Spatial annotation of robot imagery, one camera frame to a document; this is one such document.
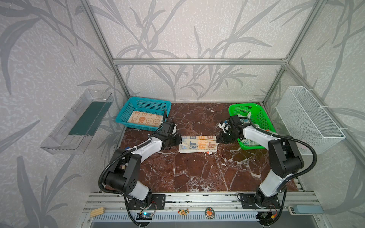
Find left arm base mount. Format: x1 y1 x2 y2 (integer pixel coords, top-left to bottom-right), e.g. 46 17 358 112
127 193 166 210

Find left green circuit board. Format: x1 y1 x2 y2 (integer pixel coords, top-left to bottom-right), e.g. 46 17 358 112
136 212 155 220

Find orange rabbit towel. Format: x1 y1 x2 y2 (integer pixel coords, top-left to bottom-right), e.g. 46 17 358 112
127 111 163 127

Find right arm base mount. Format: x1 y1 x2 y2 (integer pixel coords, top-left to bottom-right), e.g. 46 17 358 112
237 193 281 209

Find teal plastic basket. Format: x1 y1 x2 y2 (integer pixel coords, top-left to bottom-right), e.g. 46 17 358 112
116 97 172 132

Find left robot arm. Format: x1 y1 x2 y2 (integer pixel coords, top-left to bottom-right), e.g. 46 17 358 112
98 122 182 204

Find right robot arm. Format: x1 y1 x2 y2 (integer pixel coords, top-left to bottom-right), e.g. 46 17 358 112
216 115 317 209

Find aluminium frame rail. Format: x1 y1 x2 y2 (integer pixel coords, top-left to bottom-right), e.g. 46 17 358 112
113 59 286 66

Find small orange green trinket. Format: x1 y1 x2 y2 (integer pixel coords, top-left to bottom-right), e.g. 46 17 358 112
178 209 189 216

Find right circuit board with wires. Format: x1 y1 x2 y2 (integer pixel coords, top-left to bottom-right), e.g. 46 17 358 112
256 211 278 222

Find round orange sticker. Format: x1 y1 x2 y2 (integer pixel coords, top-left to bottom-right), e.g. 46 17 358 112
204 207 215 219

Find rabbit lettered towel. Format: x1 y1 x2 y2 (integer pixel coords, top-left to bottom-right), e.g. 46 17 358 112
179 136 219 154

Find clear acrylic wall shelf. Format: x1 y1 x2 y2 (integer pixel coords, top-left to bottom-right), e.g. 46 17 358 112
40 89 114 155

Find pink object in wire basket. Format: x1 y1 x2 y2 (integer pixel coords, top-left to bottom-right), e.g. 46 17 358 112
296 142 310 153

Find white wire mesh basket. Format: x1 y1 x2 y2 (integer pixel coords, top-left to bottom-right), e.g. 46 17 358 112
276 86 346 155

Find wooden block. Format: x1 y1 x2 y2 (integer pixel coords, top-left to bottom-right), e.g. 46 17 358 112
90 207 105 218

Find teal patterned towel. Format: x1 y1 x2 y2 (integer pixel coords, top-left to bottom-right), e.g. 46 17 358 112
240 112 271 150

